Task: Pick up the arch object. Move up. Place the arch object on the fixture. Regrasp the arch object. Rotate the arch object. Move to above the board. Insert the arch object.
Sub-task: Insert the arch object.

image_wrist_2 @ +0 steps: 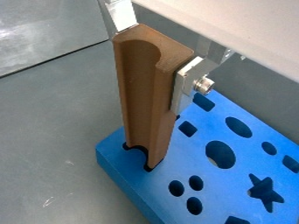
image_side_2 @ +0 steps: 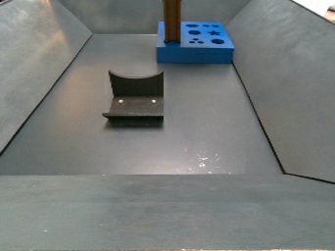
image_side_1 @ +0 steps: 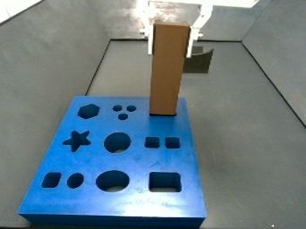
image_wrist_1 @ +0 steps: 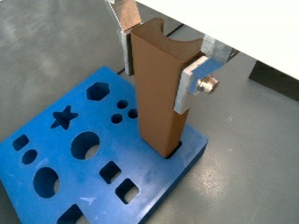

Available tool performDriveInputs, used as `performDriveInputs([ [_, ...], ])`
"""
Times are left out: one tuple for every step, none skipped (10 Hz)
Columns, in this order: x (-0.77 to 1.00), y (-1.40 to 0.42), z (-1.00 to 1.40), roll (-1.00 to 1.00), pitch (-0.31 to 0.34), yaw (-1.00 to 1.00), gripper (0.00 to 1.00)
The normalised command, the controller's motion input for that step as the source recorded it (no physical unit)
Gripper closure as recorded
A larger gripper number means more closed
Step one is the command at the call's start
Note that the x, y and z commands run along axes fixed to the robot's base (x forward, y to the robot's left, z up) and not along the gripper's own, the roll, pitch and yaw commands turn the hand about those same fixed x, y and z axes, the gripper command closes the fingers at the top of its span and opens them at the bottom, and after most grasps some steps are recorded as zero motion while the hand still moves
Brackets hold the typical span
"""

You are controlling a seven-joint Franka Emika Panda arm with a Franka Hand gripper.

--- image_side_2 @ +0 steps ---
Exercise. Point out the brown arch bar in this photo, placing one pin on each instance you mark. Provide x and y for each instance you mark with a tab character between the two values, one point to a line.
172	20

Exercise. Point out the black curved fixture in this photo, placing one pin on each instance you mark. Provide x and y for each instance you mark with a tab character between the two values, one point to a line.
137	99

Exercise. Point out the blue foam shape board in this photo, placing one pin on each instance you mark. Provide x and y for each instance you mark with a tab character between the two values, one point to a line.
204	44

